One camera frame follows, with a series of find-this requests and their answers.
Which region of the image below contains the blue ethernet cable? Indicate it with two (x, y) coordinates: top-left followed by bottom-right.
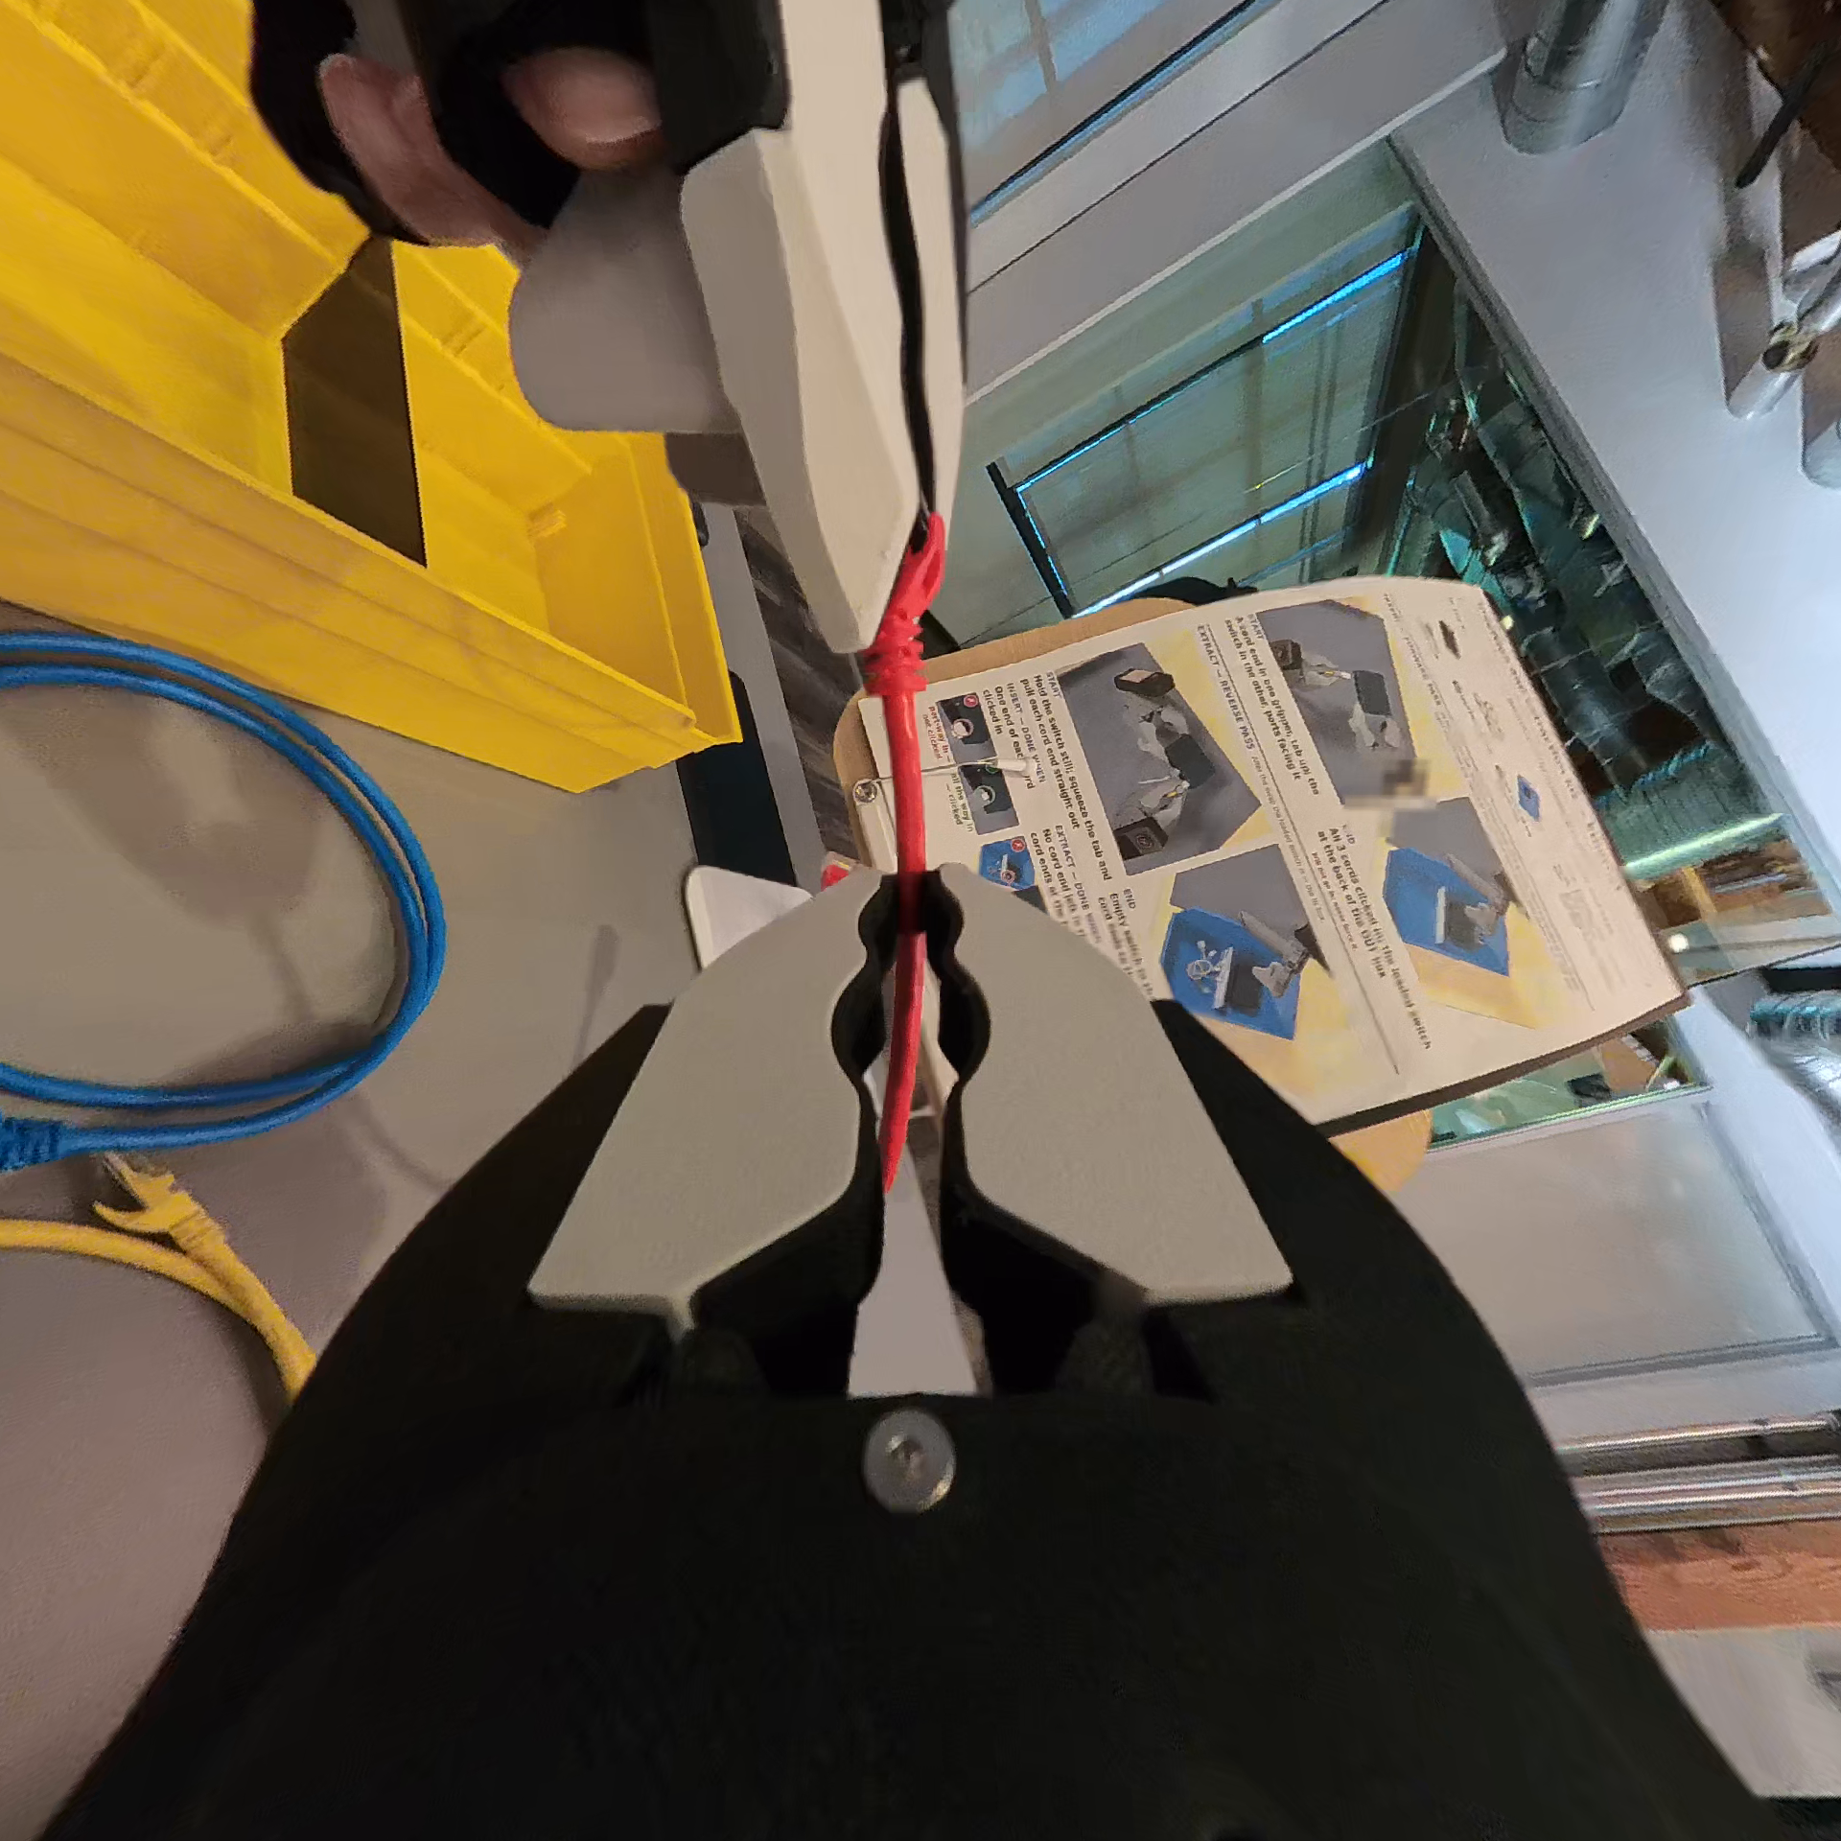
(0, 633), (449, 1175)

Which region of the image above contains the yellow ethernet cable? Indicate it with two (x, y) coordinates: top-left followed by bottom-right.
(0, 1157), (320, 1404)

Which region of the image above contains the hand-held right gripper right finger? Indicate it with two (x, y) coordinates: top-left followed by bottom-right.
(927, 867), (1293, 1314)

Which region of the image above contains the yellow plastic bin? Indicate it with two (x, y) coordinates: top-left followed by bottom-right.
(0, 0), (746, 793)

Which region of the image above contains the wooden ceiling beam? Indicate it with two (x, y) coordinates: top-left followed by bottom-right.
(1598, 1517), (1841, 1634)

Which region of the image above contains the red ethernet cable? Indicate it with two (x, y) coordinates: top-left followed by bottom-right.
(859, 509), (954, 1196)

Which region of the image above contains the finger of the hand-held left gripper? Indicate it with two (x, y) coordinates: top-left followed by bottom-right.
(509, 0), (939, 657)
(892, 73), (969, 524)

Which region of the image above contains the printed instruction sheet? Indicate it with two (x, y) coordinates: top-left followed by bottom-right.
(919, 575), (1687, 1129)

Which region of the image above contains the white stand base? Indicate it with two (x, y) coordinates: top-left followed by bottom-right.
(682, 862), (815, 981)

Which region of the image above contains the green tinted glass window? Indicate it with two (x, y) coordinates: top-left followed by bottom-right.
(990, 216), (1429, 617)

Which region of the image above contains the black bin divider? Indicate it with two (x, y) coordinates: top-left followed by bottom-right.
(280, 237), (431, 565)

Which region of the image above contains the dark flat pad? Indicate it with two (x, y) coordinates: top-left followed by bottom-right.
(677, 739), (800, 886)

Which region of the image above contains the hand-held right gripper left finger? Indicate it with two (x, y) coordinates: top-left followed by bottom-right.
(527, 867), (885, 1334)

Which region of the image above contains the person's left hand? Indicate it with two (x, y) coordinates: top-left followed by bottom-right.
(320, 47), (670, 248)

